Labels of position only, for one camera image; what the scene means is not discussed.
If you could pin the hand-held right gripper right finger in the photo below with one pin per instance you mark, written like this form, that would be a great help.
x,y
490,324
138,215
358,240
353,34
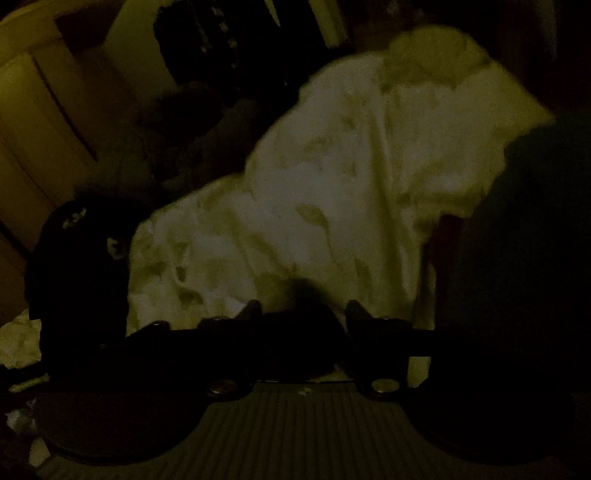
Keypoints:
x,y
378,350

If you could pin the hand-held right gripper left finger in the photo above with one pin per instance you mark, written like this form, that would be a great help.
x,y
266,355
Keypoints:
x,y
221,346

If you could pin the light printed cloth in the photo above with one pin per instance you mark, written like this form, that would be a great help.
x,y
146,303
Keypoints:
x,y
323,184

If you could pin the hanging dark clothes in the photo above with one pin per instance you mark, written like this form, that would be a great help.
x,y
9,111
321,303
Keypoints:
x,y
231,41

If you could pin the light crumpled cloth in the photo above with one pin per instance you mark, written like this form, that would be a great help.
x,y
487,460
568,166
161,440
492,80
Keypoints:
x,y
18,341

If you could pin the light wooden door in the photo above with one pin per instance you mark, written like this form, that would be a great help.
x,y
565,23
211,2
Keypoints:
x,y
41,124

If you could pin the dark cloth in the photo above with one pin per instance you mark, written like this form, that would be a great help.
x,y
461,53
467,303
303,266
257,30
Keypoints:
x,y
517,258
194,134

